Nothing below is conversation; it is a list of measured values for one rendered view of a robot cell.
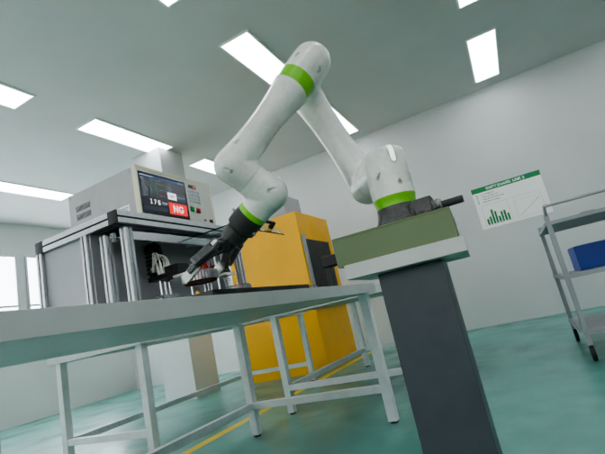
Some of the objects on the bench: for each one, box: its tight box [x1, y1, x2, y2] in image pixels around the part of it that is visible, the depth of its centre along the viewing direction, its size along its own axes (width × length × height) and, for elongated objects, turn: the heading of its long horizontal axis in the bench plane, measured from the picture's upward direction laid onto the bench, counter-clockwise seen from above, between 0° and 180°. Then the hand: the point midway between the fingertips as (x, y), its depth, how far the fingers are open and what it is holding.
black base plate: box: [187, 284, 309, 297], centre depth 161 cm, size 47×64×2 cm
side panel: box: [36, 235, 95, 308], centre depth 151 cm, size 28×3×32 cm, turn 18°
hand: (200, 276), depth 133 cm, fingers closed on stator, 11 cm apart
